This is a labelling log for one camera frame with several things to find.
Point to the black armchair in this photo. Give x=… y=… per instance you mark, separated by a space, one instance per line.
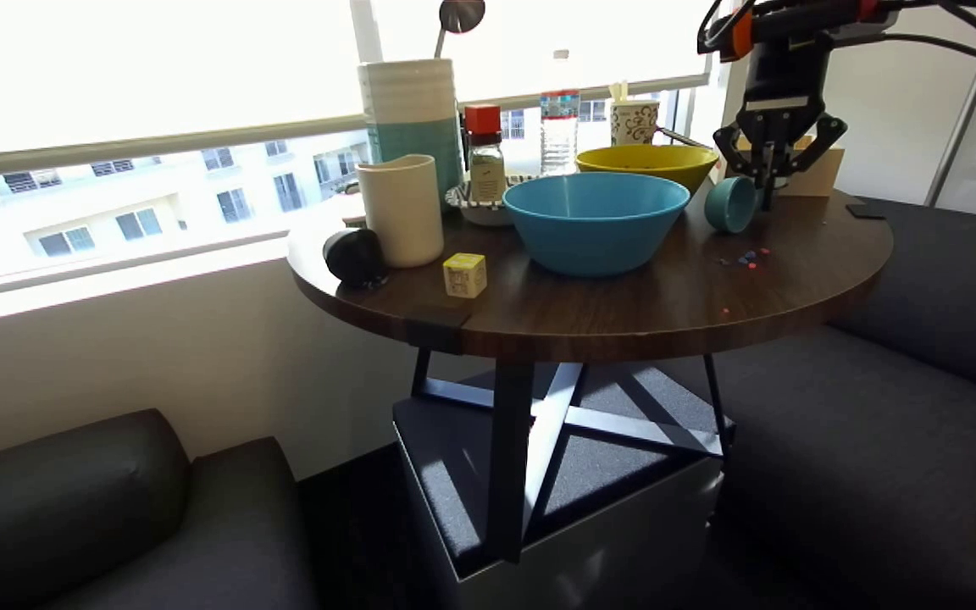
x=119 y=517

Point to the yellow plastic bowl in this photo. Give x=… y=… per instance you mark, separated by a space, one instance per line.
x=684 y=163

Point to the yellow cube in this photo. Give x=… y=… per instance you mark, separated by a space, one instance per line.
x=466 y=277

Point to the dark grey sofa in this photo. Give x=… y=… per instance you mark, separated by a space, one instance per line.
x=855 y=446

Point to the metal spoon in canister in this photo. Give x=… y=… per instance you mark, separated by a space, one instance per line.
x=455 y=20

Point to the white and teal canister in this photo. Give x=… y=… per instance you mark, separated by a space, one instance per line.
x=413 y=111

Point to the red lidded jar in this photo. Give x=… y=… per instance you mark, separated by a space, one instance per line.
x=485 y=160

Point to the teal measuring cup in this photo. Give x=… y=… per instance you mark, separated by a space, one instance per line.
x=732 y=205

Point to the patterned paper cup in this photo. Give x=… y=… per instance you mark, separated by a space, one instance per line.
x=631 y=121

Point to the cream ceramic cup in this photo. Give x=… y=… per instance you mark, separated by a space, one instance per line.
x=406 y=207

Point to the black ladle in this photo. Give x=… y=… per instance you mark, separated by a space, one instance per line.
x=354 y=260

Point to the clear water bottle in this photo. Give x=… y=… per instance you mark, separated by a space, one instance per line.
x=559 y=115

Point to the blue plastic bowl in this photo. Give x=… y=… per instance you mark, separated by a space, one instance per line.
x=593 y=225

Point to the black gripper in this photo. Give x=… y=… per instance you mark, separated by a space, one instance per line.
x=784 y=121

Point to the round dark wooden table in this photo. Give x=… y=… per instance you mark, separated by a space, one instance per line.
x=800 y=267

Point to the white plate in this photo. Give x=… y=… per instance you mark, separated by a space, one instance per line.
x=477 y=211

